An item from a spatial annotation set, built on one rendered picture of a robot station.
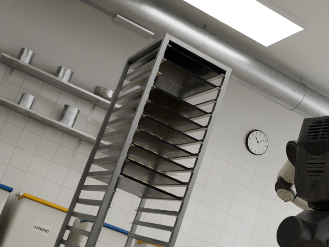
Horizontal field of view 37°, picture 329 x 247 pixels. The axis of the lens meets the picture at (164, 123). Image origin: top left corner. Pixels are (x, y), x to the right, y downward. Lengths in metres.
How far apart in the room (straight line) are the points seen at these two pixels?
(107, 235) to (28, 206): 0.80
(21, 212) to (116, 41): 2.28
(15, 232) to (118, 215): 1.34
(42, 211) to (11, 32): 1.99
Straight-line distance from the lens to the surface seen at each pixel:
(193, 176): 2.85
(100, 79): 5.59
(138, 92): 2.98
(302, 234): 1.63
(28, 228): 4.65
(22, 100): 5.16
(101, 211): 2.64
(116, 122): 3.13
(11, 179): 5.28
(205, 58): 2.99
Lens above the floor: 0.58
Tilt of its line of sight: 15 degrees up
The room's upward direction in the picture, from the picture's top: 20 degrees clockwise
